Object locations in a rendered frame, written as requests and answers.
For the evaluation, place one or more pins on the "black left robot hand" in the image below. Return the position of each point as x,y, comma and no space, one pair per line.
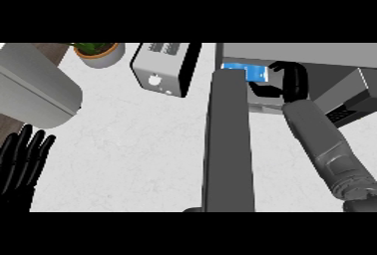
22,159

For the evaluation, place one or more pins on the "blue and white milk carton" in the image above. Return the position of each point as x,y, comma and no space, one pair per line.
254,72

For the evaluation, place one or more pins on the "grey microwave body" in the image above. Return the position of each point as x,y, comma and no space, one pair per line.
313,76

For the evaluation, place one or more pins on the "silver toaster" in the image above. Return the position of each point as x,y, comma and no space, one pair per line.
167,68

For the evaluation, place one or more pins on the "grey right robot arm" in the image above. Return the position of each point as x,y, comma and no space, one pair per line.
326,152

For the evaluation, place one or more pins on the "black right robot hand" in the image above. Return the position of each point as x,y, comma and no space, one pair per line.
292,83

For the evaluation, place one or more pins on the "large pale grey appliance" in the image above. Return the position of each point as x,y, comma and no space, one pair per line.
34,89

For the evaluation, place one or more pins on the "potted green plant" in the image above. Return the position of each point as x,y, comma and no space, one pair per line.
97,53

